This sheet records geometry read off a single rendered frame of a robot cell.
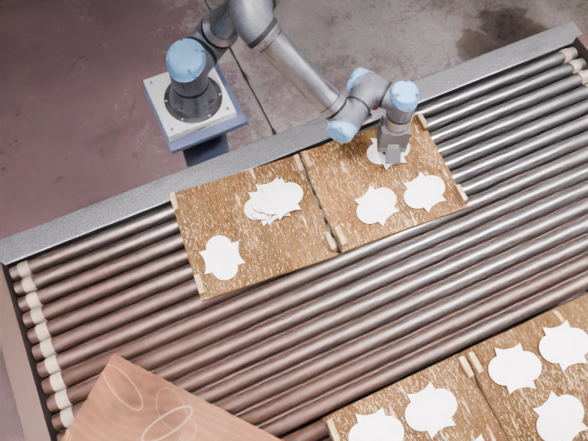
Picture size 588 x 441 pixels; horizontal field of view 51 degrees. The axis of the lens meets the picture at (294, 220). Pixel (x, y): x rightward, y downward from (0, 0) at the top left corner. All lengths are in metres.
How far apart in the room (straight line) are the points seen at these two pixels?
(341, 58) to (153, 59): 0.98
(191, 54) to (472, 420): 1.28
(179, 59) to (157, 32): 1.59
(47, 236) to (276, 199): 0.68
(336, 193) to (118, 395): 0.83
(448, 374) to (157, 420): 0.76
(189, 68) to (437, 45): 1.86
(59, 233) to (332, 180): 0.83
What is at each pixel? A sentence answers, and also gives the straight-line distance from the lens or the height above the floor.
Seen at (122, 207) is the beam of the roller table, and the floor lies 0.92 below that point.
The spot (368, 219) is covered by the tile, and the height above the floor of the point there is 0.94.
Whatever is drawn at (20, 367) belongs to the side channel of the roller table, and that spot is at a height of 0.95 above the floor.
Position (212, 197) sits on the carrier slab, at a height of 0.94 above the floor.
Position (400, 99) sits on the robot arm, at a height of 1.26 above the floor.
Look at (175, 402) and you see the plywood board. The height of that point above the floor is 1.04.
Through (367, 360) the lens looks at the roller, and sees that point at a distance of 1.72.
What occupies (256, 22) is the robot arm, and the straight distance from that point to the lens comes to 1.53.
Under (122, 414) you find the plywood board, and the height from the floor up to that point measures 1.04.
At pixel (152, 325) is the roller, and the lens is 1.77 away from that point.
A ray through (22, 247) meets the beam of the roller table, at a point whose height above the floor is 0.92.
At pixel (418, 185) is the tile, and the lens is 1.89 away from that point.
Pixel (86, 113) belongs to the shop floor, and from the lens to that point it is 3.26.
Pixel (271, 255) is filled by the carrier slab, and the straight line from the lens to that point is 1.77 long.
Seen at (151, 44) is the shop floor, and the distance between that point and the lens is 3.43.
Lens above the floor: 2.59
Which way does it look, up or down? 67 degrees down
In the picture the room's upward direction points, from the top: 1 degrees clockwise
